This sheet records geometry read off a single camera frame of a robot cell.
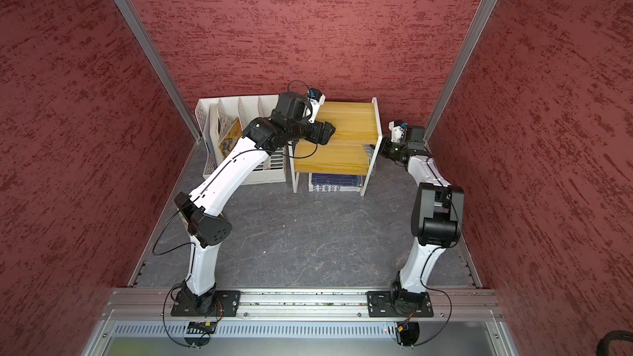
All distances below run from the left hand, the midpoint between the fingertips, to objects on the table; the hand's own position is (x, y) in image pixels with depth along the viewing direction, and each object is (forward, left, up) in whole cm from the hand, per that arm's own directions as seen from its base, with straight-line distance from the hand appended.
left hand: (321, 129), depth 76 cm
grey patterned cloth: (+6, -19, -16) cm, 25 cm away
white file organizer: (+14, +40, -10) cm, 43 cm away
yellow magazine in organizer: (+9, +35, -14) cm, 39 cm away
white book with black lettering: (-3, +2, -30) cm, 30 cm away
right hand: (+8, -19, -16) cm, 27 cm away
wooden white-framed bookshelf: (+5, -12, -15) cm, 20 cm away
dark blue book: (-1, -6, -27) cm, 27 cm away
